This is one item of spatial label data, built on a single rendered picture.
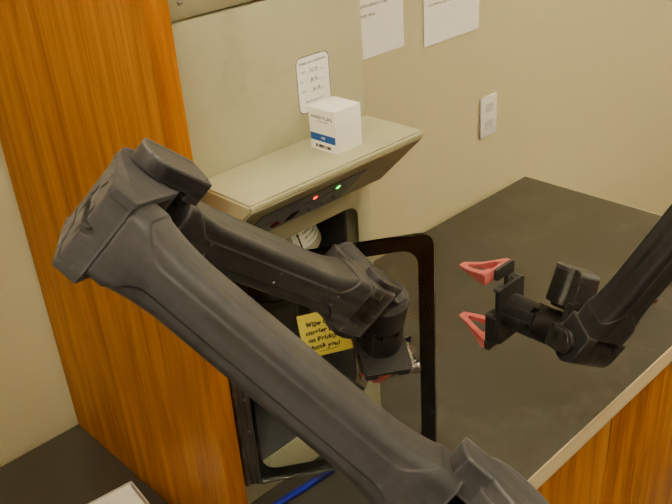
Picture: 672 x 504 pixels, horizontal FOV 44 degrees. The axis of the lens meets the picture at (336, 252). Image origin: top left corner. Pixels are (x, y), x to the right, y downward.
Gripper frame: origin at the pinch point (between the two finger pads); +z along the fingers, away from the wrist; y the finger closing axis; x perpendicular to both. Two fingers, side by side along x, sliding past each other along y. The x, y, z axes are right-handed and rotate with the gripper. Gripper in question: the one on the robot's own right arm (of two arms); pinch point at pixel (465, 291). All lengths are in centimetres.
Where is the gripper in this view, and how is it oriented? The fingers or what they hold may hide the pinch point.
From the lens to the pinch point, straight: 138.8
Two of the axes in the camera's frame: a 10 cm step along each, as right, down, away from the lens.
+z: -7.0, -3.0, 6.5
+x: -7.1, 3.8, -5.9
